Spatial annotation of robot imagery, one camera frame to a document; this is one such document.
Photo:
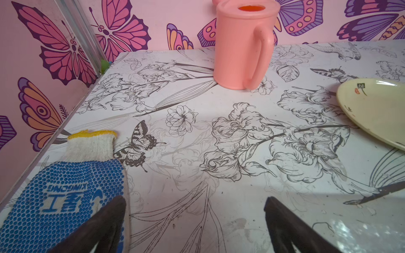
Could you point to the aluminium frame post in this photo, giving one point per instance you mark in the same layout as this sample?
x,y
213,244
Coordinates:
x,y
74,14

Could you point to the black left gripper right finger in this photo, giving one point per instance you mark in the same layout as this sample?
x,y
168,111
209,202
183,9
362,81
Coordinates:
x,y
288,232

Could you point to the pink plastic watering can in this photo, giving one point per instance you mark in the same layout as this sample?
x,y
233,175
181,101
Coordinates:
x,y
244,42

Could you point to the blue dotted work glove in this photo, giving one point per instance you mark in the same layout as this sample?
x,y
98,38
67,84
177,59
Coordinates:
x,y
65,194

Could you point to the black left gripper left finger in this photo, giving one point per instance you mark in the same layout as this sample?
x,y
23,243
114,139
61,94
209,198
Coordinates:
x,y
100,234

